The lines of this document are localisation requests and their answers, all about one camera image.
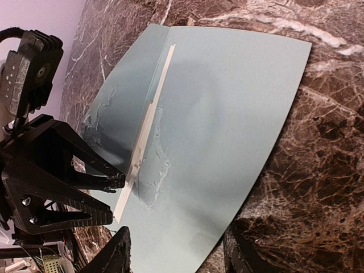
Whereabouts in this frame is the light blue envelope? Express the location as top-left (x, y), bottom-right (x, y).
top-left (80, 24), bottom-right (312, 272)

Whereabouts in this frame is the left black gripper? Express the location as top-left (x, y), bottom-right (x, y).
top-left (1, 114), bottom-right (126, 245)

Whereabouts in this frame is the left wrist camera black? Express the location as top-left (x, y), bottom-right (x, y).
top-left (1, 27), bottom-right (63, 117)

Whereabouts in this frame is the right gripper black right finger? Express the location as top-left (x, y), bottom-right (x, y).
top-left (223, 227), bottom-right (264, 272)

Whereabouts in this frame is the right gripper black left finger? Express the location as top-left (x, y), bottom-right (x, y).
top-left (85, 226), bottom-right (131, 273)

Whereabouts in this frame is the white letter paper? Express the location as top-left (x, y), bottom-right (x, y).
top-left (114, 44), bottom-right (176, 223)

